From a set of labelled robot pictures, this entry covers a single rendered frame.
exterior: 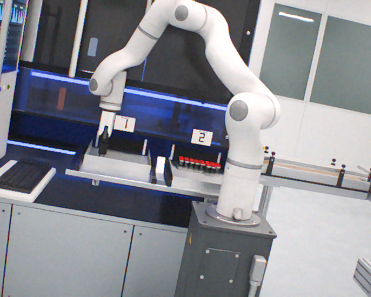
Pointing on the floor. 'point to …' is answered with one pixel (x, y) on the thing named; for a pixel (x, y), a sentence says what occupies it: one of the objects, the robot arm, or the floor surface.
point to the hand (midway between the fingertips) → (103, 148)
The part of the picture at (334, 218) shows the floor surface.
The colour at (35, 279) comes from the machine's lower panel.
